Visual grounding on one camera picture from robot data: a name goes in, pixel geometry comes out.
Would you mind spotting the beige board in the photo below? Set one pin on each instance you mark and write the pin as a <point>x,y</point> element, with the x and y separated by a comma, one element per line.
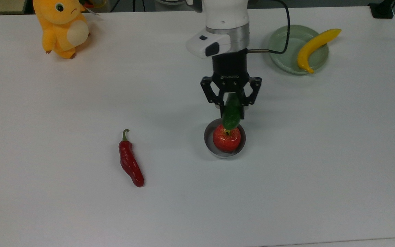
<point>0,6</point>

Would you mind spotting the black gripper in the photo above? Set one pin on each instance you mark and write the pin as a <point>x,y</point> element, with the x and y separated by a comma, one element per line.
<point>230,70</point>

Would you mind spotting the red chili pepper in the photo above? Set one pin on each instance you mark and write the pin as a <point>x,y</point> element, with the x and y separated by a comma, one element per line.
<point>130,163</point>

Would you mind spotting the black clamp block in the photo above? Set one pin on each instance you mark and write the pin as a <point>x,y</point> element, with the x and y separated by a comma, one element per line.
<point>382,9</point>

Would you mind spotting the green cucumber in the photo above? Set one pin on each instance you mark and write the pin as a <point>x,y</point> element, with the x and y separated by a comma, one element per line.
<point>232,113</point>

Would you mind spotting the pale green plate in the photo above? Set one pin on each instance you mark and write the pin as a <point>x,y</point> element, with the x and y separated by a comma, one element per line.
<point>279,60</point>

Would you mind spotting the orange plush toy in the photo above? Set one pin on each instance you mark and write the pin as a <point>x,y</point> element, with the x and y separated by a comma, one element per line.
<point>62,29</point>

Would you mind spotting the small grey bowl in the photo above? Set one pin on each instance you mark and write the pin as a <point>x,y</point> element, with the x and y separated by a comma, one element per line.
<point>209,137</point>

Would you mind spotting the yellow banana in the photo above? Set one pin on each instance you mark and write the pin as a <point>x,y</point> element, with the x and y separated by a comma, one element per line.
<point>312,46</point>

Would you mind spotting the orange object with tag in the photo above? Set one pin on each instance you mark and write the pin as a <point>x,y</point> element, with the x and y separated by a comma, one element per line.
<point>94,4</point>

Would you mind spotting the red apple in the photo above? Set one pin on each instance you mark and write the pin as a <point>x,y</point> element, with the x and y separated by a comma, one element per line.
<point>226,140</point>

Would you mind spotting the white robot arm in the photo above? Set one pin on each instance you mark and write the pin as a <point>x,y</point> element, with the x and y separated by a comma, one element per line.
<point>225,24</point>

